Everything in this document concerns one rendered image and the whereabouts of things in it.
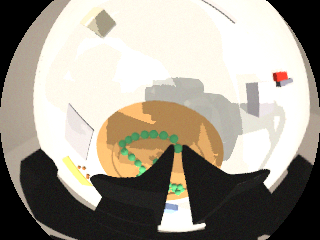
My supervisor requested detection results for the orange round board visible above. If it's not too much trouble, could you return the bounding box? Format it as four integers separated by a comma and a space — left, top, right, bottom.
96, 100, 224, 201

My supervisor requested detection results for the light blue block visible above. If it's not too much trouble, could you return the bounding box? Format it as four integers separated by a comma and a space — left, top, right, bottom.
164, 203, 179, 213

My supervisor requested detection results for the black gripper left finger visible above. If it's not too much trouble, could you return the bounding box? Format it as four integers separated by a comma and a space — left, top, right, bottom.
89, 144, 175, 225

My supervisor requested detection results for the white flat box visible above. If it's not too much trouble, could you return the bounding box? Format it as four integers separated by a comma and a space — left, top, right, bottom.
245, 80, 275, 117

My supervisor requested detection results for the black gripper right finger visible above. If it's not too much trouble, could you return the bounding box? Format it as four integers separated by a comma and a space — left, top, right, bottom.
181, 145, 271, 225

